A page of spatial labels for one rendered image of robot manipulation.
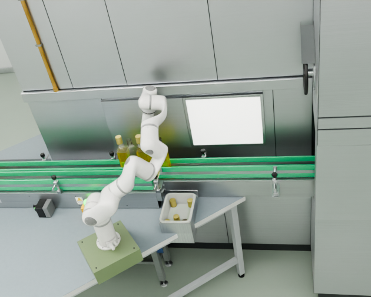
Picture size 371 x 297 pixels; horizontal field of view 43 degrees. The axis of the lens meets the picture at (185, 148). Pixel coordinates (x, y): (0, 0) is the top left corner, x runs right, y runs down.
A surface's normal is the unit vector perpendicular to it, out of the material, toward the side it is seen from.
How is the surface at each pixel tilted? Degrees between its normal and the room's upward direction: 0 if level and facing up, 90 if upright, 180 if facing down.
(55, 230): 0
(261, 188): 90
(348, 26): 90
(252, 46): 90
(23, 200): 90
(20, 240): 0
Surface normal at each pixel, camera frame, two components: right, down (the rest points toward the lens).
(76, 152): -0.16, 0.62
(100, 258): -0.15, -0.79
